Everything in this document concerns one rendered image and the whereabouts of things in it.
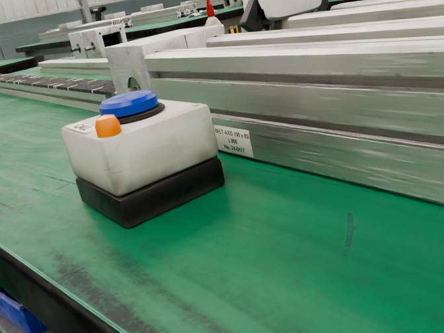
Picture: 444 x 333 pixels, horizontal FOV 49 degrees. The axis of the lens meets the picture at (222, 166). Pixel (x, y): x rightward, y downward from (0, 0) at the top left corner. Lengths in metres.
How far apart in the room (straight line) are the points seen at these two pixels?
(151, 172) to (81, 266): 0.07
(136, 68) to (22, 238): 0.22
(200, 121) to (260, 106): 0.05
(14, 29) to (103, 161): 11.88
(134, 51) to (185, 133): 0.19
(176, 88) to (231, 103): 0.08
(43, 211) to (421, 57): 0.28
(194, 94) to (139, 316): 0.24
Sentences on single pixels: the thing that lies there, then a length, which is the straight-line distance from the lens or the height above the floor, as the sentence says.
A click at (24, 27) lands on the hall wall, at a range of 12.25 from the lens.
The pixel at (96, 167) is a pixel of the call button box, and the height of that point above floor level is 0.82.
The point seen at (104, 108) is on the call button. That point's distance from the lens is 0.33.
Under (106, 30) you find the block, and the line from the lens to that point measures 1.48.
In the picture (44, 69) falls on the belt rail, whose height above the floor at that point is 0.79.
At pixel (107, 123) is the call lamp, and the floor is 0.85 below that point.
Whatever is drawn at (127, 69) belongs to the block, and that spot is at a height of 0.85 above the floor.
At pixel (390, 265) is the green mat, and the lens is 0.24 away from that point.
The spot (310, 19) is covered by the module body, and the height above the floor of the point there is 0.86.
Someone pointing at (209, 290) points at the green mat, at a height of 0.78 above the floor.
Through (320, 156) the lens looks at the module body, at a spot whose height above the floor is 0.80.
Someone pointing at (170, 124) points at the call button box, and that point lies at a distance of 0.32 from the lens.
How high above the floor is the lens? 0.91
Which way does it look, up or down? 19 degrees down
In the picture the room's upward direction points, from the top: 12 degrees counter-clockwise
